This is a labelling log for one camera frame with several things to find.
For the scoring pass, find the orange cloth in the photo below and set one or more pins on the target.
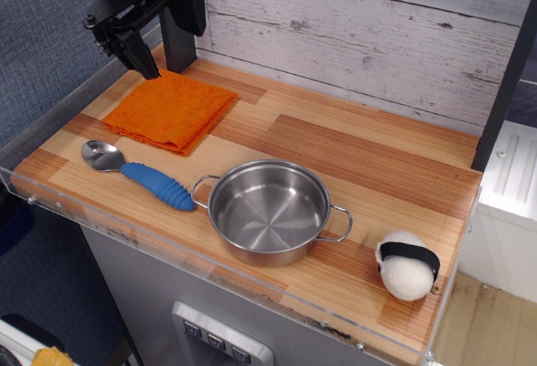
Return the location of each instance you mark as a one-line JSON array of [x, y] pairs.
[[172, 112]]

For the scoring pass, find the yellow object bottom left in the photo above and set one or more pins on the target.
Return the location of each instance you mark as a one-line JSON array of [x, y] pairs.
[[51, 357]]

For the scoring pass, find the dark grey left post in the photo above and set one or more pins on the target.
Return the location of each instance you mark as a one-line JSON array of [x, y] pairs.
[[179, 45]]

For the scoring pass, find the white metal side cabinet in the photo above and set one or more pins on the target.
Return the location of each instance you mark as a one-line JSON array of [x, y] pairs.
[[500, 248]]

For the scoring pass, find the dark grey right post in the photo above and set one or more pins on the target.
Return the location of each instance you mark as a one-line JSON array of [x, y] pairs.
[[508, 85]]

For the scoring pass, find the white plush sushi toy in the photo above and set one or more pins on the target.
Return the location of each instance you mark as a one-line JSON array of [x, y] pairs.
[[408, 269]]

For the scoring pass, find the clear acrylic table guard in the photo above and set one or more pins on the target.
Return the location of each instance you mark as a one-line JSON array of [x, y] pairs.
[[384, 172]]

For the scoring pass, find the dark grey post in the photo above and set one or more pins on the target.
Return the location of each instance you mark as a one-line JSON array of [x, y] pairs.
[[508, 85], [179, 45]]

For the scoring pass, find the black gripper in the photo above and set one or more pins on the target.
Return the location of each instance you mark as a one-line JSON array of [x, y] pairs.
[[116, 25]]

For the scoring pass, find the grey button control panel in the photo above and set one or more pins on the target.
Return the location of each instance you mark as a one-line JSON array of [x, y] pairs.
[[240, 348]]

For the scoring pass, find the silver metal pot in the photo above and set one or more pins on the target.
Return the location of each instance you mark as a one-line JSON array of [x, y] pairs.
[[269, 212]]

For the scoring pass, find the spoon with blue handle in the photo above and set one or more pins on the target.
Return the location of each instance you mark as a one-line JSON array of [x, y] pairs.
[[105, 157]]

